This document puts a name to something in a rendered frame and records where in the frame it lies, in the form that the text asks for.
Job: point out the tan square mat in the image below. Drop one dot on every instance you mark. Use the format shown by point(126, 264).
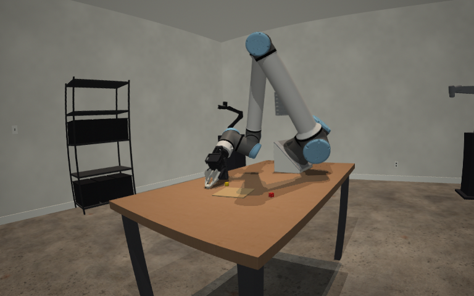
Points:
point(233, 192)

